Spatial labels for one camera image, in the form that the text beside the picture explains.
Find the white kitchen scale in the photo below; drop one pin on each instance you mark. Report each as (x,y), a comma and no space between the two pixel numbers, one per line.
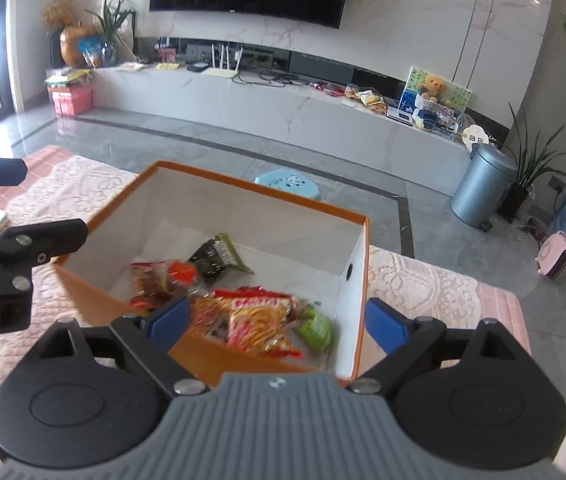
(400,111)

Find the red orange snack packet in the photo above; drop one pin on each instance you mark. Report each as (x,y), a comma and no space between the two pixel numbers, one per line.
(258,322)

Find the potted green plant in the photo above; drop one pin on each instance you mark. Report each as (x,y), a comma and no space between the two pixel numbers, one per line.
(528,170)

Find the teddy bear gift box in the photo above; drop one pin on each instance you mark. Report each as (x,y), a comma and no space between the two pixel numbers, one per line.
(438,87)

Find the blue plastic stool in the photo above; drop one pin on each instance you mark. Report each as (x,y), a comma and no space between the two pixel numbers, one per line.
(288,182)

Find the orange cardboard box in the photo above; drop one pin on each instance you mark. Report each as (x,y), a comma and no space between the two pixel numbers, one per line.
(263,220)

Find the pile of magazines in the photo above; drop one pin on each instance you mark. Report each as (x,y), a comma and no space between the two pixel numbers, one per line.
(69,77)

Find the dried flower bunch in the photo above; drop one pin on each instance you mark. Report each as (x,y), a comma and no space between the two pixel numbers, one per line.
(58,12)

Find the snack bags on console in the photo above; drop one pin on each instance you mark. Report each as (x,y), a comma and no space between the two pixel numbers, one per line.
(365,97)

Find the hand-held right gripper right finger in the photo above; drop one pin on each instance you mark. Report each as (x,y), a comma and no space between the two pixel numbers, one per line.
(385,324)

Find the white router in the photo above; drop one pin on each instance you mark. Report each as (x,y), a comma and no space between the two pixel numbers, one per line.
(220,70)

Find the green plant in glass vase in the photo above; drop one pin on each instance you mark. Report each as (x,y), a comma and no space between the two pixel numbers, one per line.
(113,30)

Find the red brown snack packet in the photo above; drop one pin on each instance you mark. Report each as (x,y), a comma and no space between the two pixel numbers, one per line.
(163,282)

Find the white marble television console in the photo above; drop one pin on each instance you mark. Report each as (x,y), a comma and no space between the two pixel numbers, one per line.
(303,110)

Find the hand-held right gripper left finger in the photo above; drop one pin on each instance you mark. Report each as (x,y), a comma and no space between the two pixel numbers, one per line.
(170,320)

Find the white hand fan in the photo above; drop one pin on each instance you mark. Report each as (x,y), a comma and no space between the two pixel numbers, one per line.
(474,136)

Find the pink space heater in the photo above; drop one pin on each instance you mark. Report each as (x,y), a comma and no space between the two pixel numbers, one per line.
(555,255)

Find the orange round vase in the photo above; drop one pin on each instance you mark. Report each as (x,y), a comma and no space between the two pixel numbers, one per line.
(73,45)

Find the pink storage box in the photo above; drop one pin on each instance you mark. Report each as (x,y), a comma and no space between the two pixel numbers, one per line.
(72,100)

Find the grey metal trash can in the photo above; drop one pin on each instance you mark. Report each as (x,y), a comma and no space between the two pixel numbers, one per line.
(480,185)

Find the dark green snack packet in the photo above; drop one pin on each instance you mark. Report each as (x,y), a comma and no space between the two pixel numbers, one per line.
(218,255)

